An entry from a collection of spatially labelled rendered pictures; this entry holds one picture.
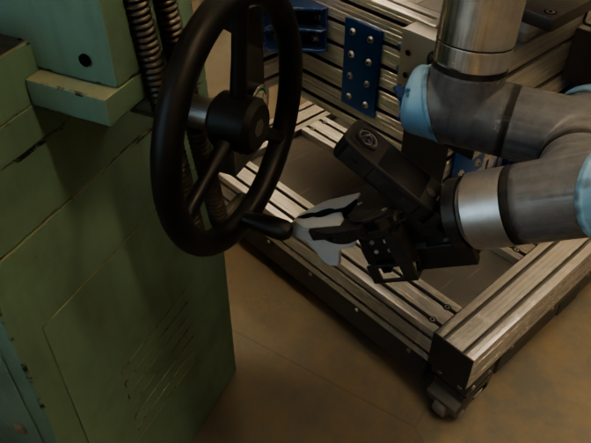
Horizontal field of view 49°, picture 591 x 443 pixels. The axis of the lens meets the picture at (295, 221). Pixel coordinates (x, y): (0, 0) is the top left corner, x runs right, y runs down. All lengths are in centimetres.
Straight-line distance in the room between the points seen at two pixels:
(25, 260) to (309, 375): 83
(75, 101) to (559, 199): 44
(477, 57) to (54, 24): 39
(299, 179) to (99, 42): 102
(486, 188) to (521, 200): 3
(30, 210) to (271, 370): 84
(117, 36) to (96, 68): 4
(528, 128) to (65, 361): 60
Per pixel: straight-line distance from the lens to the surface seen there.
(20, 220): 73
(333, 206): 71
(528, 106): 67
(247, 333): 151
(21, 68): 68
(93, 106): 64
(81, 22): 62
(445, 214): 62
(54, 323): 82
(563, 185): 58
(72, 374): 90
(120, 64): 63
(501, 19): 64
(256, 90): 98
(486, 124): 67
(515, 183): 60
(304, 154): 167
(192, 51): 56
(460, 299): 134
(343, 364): 146
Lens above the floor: 118
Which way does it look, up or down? 41 degrees down
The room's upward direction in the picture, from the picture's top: straight up
